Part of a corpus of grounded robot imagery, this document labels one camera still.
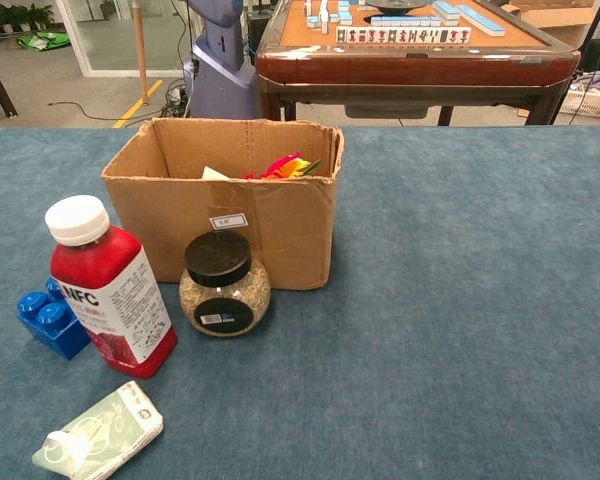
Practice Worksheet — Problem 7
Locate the wooden pole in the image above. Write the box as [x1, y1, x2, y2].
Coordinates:
[132, 0, 150, 106]

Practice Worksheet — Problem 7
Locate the row of potted plants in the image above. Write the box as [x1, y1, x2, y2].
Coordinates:
[0, 3, 56, 32]

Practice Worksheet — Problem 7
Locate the white plastic basket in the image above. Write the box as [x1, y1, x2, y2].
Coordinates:
[559, 79, 600, 120]

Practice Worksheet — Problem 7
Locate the round glass jar black lid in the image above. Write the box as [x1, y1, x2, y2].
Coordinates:
[178, 231, 272, 339]

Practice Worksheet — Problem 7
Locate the green bag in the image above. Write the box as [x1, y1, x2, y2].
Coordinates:
[17, 30, 72, 52]

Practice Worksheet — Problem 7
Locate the red juice bottle white cap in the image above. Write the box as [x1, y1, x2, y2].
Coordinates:
[44, 194, 179, 380]

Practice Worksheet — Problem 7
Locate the brown mahjong table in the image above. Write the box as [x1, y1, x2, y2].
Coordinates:
[254, 0, 582, 126]

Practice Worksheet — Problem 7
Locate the row of face-up mahjong tiles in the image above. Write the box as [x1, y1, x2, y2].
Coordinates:
[335, 26, 472, 45]

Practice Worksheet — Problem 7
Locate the red yellow paper flower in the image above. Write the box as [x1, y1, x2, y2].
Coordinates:
[243, 152, 323, 180]

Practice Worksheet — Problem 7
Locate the long black floor cable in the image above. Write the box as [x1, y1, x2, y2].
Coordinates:
[47, 101, 161, 123]

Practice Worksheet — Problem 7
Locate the green white packet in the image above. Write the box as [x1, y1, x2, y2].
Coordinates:
[31, 380, 165, 480]

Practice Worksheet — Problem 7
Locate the blue felt table cover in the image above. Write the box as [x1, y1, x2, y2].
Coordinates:
[0, 124, 600, 480]

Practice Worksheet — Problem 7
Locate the blue toy brick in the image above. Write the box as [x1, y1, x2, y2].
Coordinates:
[16, 277, 92, 362]

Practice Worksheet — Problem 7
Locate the open brown cardboard box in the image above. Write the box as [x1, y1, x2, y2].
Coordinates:
[101, 117, 346, 291]

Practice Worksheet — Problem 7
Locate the long blue mahjong tile wall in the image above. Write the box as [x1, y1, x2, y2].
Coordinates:
[457, 4, 507, 37]

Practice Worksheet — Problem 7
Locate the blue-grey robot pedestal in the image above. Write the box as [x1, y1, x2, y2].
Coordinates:
[182, 0, 261, 120]

